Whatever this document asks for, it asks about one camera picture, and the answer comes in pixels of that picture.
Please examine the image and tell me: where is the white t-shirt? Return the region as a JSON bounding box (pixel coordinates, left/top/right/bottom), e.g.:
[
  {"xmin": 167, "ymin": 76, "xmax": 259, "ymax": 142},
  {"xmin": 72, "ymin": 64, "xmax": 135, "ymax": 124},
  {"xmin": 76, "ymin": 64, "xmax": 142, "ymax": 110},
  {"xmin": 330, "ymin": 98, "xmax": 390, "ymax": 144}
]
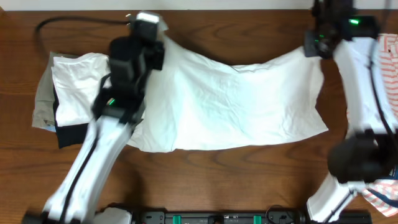
[{"xmin": 129, "ymin": 38, "xmax": 327, "ymax": 152}]

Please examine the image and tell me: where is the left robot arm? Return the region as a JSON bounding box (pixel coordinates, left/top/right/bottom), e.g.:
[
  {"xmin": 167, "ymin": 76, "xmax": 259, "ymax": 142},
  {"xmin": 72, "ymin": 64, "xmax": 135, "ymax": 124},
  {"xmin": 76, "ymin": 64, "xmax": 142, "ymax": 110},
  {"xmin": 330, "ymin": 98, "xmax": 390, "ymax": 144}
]
[{"xmin": 22, "ymin": 37, "xmax": 165, "ymax": 223}]

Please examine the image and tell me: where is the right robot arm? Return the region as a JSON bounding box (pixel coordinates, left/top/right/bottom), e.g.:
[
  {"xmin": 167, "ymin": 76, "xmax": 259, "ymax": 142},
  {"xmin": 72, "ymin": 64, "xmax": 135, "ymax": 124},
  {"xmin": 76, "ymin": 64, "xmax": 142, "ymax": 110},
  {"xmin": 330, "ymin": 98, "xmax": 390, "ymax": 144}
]
[{"xmin": 304, "ymin": 16, "xmax": 397, "ymax": 223}]

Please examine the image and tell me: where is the folded white shirt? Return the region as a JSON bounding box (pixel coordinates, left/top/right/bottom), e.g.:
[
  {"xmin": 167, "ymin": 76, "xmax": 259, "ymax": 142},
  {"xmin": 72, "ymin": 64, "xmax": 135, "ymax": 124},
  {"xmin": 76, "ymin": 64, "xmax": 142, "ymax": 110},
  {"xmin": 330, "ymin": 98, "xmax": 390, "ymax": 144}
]
[{"xmin": 52, "ymin": 53, "xmax": 109, "ymax": 127}]

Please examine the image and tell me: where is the folded black garment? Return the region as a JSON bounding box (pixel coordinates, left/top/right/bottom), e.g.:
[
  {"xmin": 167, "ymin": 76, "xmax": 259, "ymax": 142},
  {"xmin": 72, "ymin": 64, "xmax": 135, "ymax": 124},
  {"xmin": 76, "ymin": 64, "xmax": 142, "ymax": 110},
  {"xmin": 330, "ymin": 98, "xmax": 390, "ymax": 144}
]
[{"xmin": 53, "ymin": 88, "xmax": 88, "ymax": 149}]

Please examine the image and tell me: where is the light blue folded garment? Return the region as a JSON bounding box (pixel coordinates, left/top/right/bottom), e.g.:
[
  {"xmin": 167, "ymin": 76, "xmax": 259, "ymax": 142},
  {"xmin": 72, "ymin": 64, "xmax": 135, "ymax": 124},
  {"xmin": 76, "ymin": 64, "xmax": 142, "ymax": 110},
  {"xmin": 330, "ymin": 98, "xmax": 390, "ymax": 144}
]
[{"xmin": 42, "ymin": 125, "xmax": 56, "ymax": 133}]

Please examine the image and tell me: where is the folded olive garment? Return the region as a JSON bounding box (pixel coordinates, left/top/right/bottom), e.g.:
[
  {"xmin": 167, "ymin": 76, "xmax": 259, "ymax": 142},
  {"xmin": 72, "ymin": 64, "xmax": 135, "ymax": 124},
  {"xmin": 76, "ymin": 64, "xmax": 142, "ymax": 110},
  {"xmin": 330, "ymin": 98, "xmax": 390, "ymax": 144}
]
[{"xmin": 32, "ymin": 52, "xmax": 77, "ymax": 129}]

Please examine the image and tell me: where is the red white striped shirt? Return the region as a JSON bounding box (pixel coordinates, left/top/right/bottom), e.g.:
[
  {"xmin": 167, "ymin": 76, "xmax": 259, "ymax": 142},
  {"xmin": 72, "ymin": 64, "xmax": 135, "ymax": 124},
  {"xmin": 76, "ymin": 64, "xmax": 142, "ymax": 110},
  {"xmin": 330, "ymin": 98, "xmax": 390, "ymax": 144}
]
[{"xmin": 362, "ymin": 34, "xmax": 397, "ymax": 217}]

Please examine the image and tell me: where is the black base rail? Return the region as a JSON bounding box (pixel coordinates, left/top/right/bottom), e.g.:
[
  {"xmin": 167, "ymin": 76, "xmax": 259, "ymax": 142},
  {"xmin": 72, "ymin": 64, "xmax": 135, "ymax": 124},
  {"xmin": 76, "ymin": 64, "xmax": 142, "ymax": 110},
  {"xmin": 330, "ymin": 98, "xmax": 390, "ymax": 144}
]
[{"xmin": 93, "ymin": 203, "xmax": 373, "ymax": 224}]

